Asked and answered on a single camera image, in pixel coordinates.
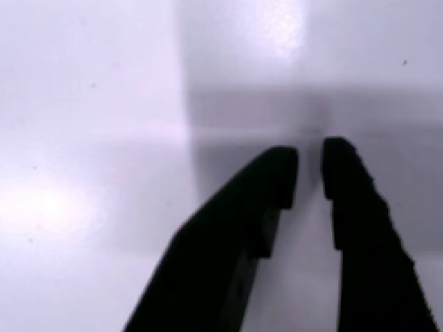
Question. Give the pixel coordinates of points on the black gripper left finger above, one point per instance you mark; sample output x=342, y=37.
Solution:
x=221, y=249

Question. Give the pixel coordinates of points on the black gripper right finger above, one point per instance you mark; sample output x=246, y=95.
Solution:
x=367, y=256

